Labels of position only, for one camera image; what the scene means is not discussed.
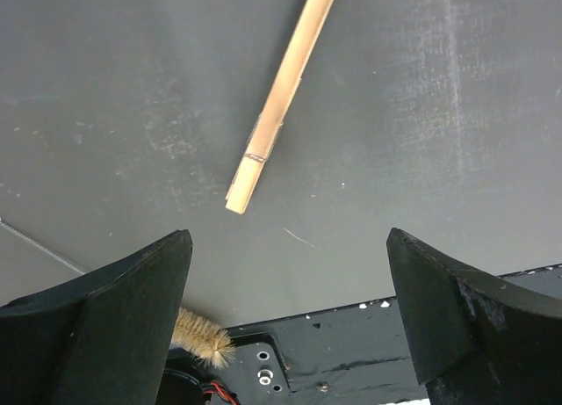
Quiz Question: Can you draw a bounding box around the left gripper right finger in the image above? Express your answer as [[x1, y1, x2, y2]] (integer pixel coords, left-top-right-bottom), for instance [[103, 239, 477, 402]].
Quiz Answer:
[[386, 228, 561, 404]]

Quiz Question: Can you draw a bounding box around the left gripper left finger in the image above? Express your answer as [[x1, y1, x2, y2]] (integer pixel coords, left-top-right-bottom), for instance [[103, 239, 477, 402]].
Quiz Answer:
[[1, 229, 192, 404]]

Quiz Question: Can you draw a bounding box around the wooden test tube clamp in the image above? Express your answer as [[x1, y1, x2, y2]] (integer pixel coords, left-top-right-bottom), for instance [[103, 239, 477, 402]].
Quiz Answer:
[[225, 0, 334, 214]]

